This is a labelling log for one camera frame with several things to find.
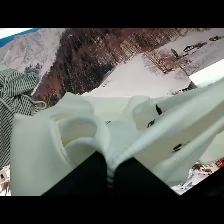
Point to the green striped garment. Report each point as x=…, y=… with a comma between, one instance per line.
x=15, y=100

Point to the white long-sleeved shirt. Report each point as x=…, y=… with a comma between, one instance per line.
x=140, y=133

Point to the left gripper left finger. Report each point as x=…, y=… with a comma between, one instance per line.
x=83, y=180

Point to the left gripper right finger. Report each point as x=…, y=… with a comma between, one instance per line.
x=140, y=181

